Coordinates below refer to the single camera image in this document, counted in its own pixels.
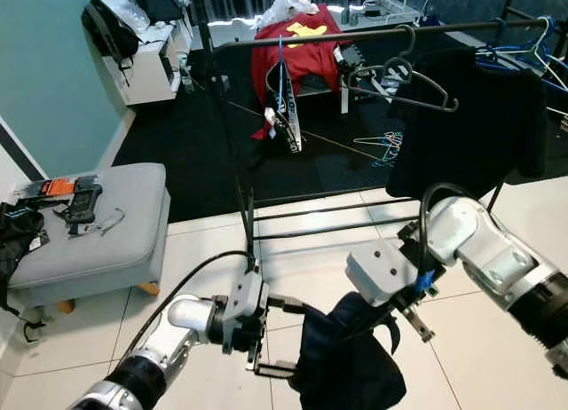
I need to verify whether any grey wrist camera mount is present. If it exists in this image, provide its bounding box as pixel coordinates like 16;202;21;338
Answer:
225;270;272;327
346;239;420;306

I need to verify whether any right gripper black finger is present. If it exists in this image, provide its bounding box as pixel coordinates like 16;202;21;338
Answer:
399;302;438;343

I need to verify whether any red cloth with yellow star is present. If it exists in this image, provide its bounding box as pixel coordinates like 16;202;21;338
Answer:
248;4;347;140

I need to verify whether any black backpack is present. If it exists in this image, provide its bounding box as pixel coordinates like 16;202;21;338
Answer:
82;0;140;69

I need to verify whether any grey ottoman stool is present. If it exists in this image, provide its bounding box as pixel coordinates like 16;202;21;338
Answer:
9;162;171;309

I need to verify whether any grey clothes hanger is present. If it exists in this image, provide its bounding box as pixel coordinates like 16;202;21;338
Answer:
346;24;462;114

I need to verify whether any black bag with blue straps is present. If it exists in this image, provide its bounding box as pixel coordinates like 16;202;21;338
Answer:
0;201;50;291

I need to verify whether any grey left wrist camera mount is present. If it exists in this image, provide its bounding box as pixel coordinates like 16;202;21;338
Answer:
225;270;272;327

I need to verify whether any white wire hanger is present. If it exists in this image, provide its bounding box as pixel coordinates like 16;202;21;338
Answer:
528;20;568;78

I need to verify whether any pile of blue wire hangers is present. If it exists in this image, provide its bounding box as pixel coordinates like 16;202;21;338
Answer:
353;130;405;167

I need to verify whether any white metal frame stand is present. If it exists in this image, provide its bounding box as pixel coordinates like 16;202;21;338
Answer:
346;0;424;28

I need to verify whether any white plastic bag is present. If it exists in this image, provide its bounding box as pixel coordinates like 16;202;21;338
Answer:
257;0;320;25

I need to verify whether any black shirt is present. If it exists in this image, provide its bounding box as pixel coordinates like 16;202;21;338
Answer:
386;46;551;201

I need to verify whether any black handheld controller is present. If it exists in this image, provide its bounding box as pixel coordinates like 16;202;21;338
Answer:
64;175;103;236

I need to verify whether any orange floor cable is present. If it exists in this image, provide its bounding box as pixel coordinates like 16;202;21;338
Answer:
204;80;391;161

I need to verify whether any orange flat box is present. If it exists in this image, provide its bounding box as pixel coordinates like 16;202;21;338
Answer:
40;177;76;196

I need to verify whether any black metal clothes rack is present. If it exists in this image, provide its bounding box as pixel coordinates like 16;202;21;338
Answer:
191;0;568;278

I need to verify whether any white shelf unit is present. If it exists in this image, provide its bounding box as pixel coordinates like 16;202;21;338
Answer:
102;15;192;105

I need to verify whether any dark navy garment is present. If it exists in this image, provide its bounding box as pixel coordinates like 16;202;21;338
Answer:
288;290;409;410

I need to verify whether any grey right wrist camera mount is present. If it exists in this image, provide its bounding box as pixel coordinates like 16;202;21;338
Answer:
346;239;420;306

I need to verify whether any black floor mat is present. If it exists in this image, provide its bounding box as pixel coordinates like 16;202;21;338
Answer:
111;24;568;223

